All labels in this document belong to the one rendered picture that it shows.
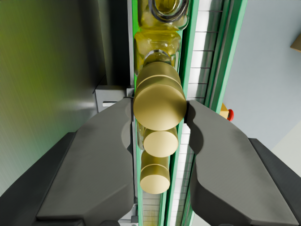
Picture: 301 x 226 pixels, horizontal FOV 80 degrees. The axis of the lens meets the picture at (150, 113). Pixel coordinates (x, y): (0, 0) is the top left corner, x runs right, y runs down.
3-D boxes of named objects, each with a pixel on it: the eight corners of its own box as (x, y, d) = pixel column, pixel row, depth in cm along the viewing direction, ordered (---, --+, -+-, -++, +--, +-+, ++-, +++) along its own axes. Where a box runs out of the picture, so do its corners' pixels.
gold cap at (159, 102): (136, 60, 14) (130, 81, 10) (182, 62, 14) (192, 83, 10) (136, 101, 16) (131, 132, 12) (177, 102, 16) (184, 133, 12)
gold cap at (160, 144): (144, 105, 20) (142, 129, 16) (176, 106, 20) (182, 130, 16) (144, 131, 22) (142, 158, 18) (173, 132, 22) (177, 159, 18)
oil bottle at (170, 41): (142, 19, 37) (131, 34, 18) (169, 20, 37) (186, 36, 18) (142, 48, 40) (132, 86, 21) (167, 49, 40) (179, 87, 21)
